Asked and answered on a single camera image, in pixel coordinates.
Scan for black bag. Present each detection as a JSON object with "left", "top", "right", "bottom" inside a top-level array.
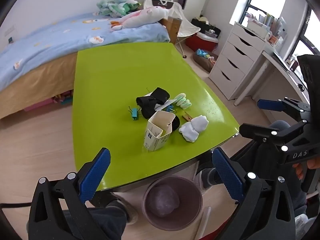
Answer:
[{"left": 191, "top": 17, "right": 222, "bottom": 37}]

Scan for white carton box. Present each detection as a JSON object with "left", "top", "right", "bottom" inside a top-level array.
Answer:
[{"left": 143, "top": 110, "right": 176, "bottom": 152}]

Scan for white drawer unit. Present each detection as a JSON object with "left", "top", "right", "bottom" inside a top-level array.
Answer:
[{"left": 209, "top": 22, "right": 269, "bottom": 100}]

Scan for mint green hair claw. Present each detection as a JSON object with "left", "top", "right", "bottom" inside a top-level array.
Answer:
[{"left": 174, "top": 93, "right": 192, "bottom": 109}]

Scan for mauve plastic waste bin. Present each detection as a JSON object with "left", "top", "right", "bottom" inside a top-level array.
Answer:
[{"left": 142, "top": 176, "right": 203, "bottom": 231}]

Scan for crumpled pale wad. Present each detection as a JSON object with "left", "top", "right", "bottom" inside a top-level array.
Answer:
[{"left": 149, "top": 184, "right": 180, "bottom": 217}]

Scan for black cable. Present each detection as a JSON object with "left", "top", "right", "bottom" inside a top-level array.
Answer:
[{"left": 0, "top": 201, "right": 33, "bottom": 208}]

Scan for person's shoe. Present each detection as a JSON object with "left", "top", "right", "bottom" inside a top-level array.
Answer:
[
  {"left": 105, "top": 200, "right": 138, "bottom": 224},
  {"left": 194, "top": 167, "right": 220, "bottom": 189}
]

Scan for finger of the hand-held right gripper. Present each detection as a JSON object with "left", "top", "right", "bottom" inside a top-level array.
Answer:
[
  {"left": 239, "top": 119, "right": 311, "bottom": 153},
  {"left": 257, "top": 97, "right": 312, "bottom": 123}
]

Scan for black sock bundle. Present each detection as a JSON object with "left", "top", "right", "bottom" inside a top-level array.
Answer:
[{"left": 136, "top": 87, "right": 170, "bottom": 119}]

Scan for white folding chair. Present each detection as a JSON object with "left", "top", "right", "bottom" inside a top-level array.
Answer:
[{"left": 172, "top": 5, "right": 202, "bottom": 58}]

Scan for wooden bedside cabinet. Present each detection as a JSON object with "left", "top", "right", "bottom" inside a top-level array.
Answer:
[{"left": 162, "top": 16, "right": 182, "bottom": 44}]

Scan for person's left shoe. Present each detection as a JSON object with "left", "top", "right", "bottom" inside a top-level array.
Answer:
[{"left": 105, "top": 200, "right": 138, "bottom": 224}]

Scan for colourful toy blocks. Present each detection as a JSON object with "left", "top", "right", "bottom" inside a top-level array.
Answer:
[{"left": 51, "top": 90, "right": 74, "bottom": 105}]

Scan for white sock bundle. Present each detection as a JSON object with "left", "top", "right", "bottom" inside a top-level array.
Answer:
[{"left": 179, "top": 115, "right": 209, "bottom": 143}]

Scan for row of books and papers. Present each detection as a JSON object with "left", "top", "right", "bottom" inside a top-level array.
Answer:
[{"left": 244, "top": 11, "right": 288, "bottom": 40}]

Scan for person's left leg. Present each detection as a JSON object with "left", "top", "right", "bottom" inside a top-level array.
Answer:
[{"left": 61, "top": 199, "right": 128, "bottom": 240}]

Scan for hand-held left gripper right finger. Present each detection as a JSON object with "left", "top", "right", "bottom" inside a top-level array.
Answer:
[{"left": 211, "top": 147, "right": 297, "bottom": 240}]

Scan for white desk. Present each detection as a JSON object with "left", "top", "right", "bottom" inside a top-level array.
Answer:
[{"left": 234, "top": 50, "right": 310, "bottom": 105}]

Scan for bed with blue sheet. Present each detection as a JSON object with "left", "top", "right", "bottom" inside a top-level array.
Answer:
[{"left": 0, "top": 12, "right": 170, "bottom": 90}]

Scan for tan bed base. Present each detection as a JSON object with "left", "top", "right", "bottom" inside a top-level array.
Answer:
[{"left": 0, "top": 52, "right": 78, "bottom": 119}]

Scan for green plush toy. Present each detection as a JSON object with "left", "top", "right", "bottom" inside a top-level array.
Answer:
[{"left": 97, "top": 0, "right": 140, "bottom": 17}]

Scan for dark framed window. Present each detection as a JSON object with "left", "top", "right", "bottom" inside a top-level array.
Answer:
[{"left": 235, "top": 0, "right": 320, "bottom": 63}]

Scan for white sneaker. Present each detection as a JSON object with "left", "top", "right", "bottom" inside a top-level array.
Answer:
[{"left": 294, "top": 214, "right": 316, "bottom": 239}]

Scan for red box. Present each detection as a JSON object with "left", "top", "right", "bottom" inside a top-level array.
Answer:
[{"left": 185, "top": 32, "right": 218, "bottom": 53}]

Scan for person's right shoe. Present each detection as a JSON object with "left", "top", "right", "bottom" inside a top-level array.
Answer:
[{"left": 194, "top": 167, "right": 220, "bottom": 189}]

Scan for pink white plush toy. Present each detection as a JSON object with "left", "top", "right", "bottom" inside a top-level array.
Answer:
[{"left": 110, "top": 7, "right": 168, "bottom": 32}]

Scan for person's right hand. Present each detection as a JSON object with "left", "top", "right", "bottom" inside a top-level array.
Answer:
[{"left": 292, "top": 159, "right": 320, "bottom": 180}]

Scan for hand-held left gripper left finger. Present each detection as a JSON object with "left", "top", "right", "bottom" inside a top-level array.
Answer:
[{"left": 27, "top": 147, "right": 123, "bottom": 240}]

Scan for brown pet bed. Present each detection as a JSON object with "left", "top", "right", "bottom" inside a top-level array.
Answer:
[{"left": 192, "top": 50, "right": 218, "bottom": 73}]

